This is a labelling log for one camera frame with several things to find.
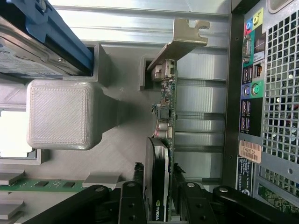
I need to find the orange service tag label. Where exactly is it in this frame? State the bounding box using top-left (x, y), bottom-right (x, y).
top-left (238, 140), bottom-right (262, 164)

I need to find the green RAM stick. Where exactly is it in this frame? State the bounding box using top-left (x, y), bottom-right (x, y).
top-left (0, 179), bottom-right (86, 193)

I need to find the gray parts rack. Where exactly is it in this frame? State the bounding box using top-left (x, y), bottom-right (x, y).
top-left (0, 42), bottom-right (175, 224)

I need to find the open black PC case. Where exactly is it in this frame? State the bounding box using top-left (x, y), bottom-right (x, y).
top-left (221, 0), bottom-right (299, 224)

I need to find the silver CPU chip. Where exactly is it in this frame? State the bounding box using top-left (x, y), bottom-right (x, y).
top-left (0, 111), bottom-right (31, 158)

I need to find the hard disk in blue carrier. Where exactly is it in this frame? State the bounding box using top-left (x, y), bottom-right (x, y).
top-left (0, 0), bottom-right (94, 79)

